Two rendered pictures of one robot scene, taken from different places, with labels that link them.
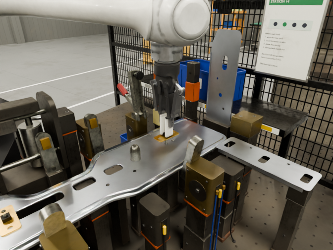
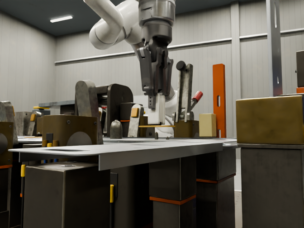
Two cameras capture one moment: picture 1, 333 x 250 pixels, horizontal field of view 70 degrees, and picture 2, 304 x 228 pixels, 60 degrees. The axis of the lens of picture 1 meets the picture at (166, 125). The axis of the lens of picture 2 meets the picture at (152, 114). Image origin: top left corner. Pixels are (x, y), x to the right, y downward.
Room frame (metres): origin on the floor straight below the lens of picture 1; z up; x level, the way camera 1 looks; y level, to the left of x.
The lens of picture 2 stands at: (0.52, -0.60, 1.01)
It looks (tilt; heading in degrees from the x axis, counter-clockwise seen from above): 4 degrees up; 76
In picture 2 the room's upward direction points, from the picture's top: straight up
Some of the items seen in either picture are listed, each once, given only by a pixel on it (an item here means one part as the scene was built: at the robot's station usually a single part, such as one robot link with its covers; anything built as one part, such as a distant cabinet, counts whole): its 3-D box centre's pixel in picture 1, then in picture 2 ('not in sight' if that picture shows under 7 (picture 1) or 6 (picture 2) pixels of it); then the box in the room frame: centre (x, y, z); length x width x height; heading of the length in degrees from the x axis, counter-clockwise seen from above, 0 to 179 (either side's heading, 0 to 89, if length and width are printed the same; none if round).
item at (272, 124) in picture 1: (202, 94); not in sight; (1.13, -0.18, 1.01); 0.90 x 0.22 x 0.03; 43
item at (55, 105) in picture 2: not in sight; (73, 104); (0.46, 0.74, 1.16); 0.37 x 0.14 x 0.02; 133
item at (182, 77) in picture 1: (207, 80); not in sight; (1.11, -0.20, 1.09); 0.30 x 0.17 x 0.13; 36
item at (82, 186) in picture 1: (93, 224); not in sight; (0.49, 0.21, 0.84); 0.12 x 0.05 x 0.29; 43
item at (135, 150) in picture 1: (135, 154); (116, 132); (0.60, 0.09, 1.02); 0.03 x 0.03 x 0.07
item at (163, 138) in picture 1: (166, 134); (156, 124); (0.68, 0.00, 1.04); 0.08 x 0.04 x 0.01; 133
